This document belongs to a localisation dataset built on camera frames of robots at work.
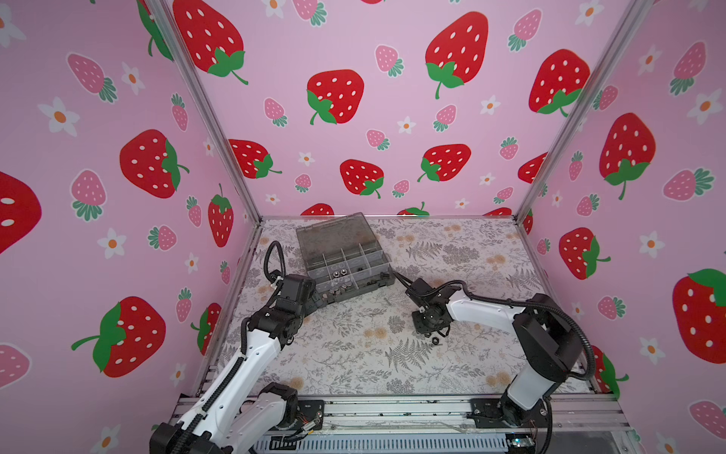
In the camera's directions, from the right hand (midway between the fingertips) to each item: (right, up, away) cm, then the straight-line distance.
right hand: (418, 329), depth 90 cm
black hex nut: (+5, -3, -2) cm, 7 cm away
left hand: (-35, +11, -8) cm, 37 cm away
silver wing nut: (-27, +11, +8) cm, 30 cm away
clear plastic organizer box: (-26, +23, +13) cm, 37 cm away
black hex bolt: (-15, +14, +10) cm, 23 cm away
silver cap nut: (-28, +16, +11) cm, 34 cm away
